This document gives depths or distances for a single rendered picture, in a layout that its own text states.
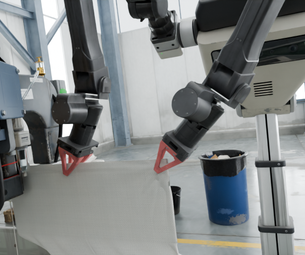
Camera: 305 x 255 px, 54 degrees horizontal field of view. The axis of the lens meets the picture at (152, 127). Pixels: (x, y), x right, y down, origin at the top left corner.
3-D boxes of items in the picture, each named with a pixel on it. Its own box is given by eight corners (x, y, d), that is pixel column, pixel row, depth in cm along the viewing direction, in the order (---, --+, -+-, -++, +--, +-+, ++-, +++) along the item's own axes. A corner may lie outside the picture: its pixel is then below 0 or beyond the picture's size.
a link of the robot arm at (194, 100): (253, 88, 60) (221, 69, 64) (233, 72, 50) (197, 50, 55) (218, 136, 62) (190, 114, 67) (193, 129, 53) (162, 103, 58)
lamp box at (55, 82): (68, 105, 102) (65, 79, 101) (60, 106, 98) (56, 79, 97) (51, 108, 105) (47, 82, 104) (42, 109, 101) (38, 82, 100)
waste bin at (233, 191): (255, 208, 313) (249, 147, 308) (253, 229, 265) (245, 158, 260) (209, 207, 331) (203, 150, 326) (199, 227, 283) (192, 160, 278)
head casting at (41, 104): (67, 158, 99) (54, 69, 97) (7, 178, 76) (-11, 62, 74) (1, 161, 110) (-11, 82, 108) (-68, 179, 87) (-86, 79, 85)
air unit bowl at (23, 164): (33, 170, 78) (30, 147, 77) (24, 173, 75) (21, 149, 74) (24, 170, 79) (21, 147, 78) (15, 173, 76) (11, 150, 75)
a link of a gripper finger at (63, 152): (49, 171, 76) (60, 138, 74) (66, 165, 83) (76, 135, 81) (70, 183, 74) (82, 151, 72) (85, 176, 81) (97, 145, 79)
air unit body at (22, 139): (38, 173, 79) (30, 115, 78) (25, 177, 74) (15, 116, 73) (26, 173, 80) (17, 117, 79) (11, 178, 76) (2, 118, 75)
